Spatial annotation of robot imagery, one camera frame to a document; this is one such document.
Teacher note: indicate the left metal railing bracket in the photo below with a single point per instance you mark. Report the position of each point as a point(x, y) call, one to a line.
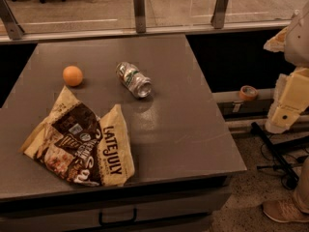
point(14, 30)

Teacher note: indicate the orange fruit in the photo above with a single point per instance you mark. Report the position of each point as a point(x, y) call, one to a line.
point(72, 76)

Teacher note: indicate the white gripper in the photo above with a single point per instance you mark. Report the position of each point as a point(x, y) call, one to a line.
point(298, 41)

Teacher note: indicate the middle metal railing bracket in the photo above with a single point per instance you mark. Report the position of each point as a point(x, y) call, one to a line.
point(140, 16)

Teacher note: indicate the black drawer handle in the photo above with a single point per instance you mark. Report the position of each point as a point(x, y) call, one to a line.
point(118, 218)

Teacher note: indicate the metal railing bracket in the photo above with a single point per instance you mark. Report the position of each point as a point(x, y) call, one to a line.
point(140, 16)
point(14, 30)
point(218, 17)

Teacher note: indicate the black stand with cables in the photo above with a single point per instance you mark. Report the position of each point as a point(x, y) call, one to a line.
point(279, 149)

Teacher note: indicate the orange tape roll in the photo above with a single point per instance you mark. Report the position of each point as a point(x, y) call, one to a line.
point(248, 93)

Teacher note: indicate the grey cabinet drawer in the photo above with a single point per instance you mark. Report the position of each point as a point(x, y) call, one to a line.
point(184, 211)

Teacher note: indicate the right metal railing bracket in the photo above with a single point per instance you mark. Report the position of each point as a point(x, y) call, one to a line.
point(218, 17)

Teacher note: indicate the Late July chip bag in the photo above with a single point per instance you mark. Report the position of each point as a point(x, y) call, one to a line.
point(80, 147)

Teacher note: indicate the tan sneaker shoe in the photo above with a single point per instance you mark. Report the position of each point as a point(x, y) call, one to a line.
point(284, 211)

